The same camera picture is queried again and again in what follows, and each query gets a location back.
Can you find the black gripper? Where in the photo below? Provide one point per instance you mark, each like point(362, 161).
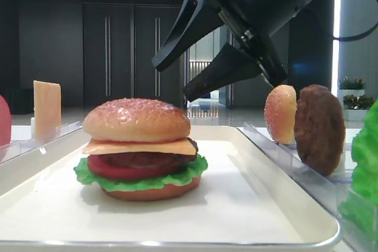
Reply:
point(256, 55)

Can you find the sesame top bun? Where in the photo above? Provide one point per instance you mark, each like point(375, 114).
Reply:
point(137, 120)

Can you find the sesame bun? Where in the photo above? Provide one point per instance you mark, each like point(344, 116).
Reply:
point(279, 113)
point(137, 120)

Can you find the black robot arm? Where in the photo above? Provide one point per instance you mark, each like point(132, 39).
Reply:
point(271, 15)

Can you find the cheese slice on burger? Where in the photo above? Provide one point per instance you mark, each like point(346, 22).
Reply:
point(98, 147)

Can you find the brown meat patty in rack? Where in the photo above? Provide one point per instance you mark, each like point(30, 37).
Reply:
point(319, 129)

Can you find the brown meat patty on burger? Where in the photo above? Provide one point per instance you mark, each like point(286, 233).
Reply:
point(143, 160)

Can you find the red tomato slice on burger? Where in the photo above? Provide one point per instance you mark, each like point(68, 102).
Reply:
point(103, 169)

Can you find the upright cheese slice in rack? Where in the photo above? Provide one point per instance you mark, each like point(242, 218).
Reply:
point(47, 107)

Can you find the green lettuce leaf on burger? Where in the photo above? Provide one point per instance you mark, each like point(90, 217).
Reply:
point(182, 177)

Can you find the red tomato slice in rack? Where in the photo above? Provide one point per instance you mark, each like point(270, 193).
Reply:
point(5, 122)

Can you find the green lettuce leaf in rack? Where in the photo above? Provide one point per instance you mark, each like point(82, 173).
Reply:
point(364, 169)

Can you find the dark double door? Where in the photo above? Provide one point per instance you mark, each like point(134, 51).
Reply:
point(119, 44)

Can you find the potted plants in white planter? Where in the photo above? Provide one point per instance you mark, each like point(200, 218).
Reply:
point(351, 93)

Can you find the bottom burger bun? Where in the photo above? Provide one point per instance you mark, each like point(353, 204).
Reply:
point(169, 191)

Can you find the white rectangular serving tray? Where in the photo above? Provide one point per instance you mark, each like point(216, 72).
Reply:
point(244, 202)

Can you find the clear acrylic rack right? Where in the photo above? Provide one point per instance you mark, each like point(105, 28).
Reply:
point(329, 191)

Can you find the clear acrylic rack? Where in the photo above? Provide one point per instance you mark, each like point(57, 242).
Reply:
point(329, 191)
point(19, 147)

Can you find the clear acrylic rack left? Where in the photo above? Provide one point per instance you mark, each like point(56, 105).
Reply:
point(19, 147)

